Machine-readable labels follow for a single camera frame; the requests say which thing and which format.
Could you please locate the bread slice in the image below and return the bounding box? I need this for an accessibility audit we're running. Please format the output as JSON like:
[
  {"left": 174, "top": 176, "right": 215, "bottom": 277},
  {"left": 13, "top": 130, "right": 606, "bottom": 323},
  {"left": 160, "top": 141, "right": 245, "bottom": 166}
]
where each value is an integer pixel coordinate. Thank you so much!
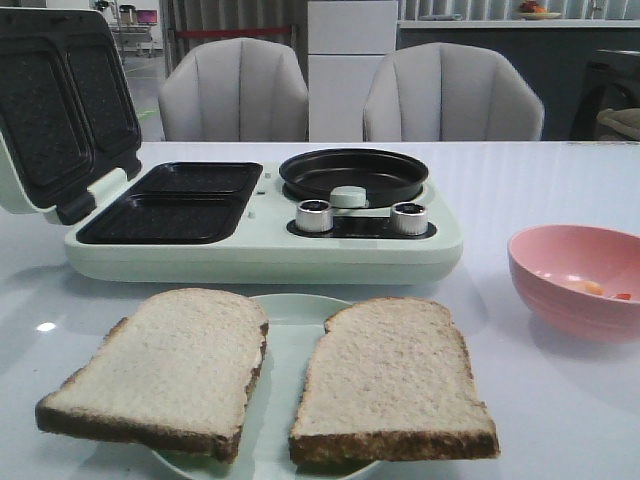
[
  {"left": 289, "top": 297, "right": 500, "bottom": 465},
  {"left": 35, "top": 288, "right": 269, "bottom": 463}
]

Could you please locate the pink bowl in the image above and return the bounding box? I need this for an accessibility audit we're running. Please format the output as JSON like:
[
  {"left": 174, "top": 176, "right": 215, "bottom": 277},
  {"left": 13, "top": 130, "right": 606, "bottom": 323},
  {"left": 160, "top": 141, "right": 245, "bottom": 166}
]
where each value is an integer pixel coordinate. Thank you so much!
[{"left": 508, "top": 225, "right": 639, "bottom": 343}]

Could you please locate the mint green breakfast maker lid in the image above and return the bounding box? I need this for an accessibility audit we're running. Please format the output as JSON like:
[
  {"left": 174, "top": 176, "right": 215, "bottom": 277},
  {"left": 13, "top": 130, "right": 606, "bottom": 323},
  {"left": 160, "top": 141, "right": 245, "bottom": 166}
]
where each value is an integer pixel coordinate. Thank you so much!
[{"left": 1, "top": 8, "right": 141, "bottom": 225}]

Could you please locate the mint green breakfast maker base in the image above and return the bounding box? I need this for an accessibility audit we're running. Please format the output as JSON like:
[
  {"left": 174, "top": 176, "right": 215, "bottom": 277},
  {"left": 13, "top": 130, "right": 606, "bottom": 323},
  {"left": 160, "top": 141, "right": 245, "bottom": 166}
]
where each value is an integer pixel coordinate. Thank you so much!
[{"left": 65, "top": 162, "right": 463, "bottom": 285}]

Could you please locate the left silver control knob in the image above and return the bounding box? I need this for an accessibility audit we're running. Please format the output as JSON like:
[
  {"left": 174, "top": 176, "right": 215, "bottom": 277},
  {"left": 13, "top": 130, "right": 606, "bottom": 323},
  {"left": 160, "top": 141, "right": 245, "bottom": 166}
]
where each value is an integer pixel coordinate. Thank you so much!
[{"left": 294, "top": 199, "right": 333, "bottom": 233}]

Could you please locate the silver control knob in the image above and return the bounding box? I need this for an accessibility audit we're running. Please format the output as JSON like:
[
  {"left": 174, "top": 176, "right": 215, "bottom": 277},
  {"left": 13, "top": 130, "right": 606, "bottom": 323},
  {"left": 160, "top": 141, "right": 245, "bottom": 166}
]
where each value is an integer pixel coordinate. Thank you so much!
[
  {"left": 294, "top": 199, "right": 333, "bottom": 233},
  {"left": 389, "top": 202, "right": 429, "bottom": 236}
]

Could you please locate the mint green plate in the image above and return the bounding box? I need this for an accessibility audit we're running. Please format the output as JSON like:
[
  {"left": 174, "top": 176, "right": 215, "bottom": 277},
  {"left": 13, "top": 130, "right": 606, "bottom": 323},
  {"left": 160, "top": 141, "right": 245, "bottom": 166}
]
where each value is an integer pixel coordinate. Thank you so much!
[{"left": 154, "top": 294, "right": 380, "bottom": 479}]

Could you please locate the right silver control knob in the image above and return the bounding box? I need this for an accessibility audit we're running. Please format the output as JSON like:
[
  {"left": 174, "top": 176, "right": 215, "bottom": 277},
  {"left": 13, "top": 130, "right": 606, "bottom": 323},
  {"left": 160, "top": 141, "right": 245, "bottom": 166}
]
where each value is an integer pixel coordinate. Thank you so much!
[{"left": 389, "top": 202, "right": 429, "bottom": 236}]

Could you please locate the black round frying pan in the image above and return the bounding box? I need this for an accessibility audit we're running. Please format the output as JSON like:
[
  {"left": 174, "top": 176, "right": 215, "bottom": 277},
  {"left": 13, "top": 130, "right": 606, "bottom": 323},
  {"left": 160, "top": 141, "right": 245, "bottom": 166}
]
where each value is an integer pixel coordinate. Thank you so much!
[{"left": 279, "top": 148, "right": 429, "bottom": 208}]

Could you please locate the left grey upholstered chair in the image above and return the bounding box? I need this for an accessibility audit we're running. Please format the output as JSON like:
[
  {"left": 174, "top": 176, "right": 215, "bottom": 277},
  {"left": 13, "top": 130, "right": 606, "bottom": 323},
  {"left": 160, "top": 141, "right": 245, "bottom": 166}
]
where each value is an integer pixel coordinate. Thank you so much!
[{"left": 159, "top": 38, "right": 309, "bottom": 142}]

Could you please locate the grey upholstered chair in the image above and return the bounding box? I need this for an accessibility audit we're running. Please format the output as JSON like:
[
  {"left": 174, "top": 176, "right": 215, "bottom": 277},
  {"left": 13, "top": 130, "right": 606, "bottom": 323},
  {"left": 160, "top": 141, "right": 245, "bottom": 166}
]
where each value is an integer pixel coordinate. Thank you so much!
[
  {"left": 159, "top": 38, "right": 309, "bottom": 142},
  {"left": 362, "top": 42, "right": 545, "bottom": 142}
]

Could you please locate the right grey upholstered chair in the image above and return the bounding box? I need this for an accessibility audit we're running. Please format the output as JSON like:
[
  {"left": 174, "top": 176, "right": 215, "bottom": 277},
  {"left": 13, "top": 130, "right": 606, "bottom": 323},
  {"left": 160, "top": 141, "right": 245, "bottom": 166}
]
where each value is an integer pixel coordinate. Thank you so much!
[{"left": 362, "top": 42, "right": 545, "bottom": 142}]

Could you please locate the white refrigerator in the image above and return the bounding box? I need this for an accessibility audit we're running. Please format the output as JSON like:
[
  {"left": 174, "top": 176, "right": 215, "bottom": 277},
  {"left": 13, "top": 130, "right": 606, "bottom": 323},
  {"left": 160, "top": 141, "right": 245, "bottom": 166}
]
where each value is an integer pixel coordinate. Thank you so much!
[{"left": 307, "top": 1, "right": 398, "bottom": 142}]

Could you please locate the fruit plate on counter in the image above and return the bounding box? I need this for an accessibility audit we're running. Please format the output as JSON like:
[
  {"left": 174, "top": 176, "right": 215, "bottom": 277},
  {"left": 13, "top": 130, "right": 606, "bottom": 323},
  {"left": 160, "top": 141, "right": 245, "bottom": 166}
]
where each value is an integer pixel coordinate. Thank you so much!
[{"left": 515, "top": 0, "right": 561, "bottom": 20}]

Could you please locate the beige cushion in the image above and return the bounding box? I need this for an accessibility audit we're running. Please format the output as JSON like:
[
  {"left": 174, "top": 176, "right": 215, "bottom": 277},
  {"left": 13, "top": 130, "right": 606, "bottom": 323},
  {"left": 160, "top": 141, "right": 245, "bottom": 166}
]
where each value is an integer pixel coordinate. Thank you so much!
[{"left": 596, "top": 108, "right": 640, "bottom": 141}]

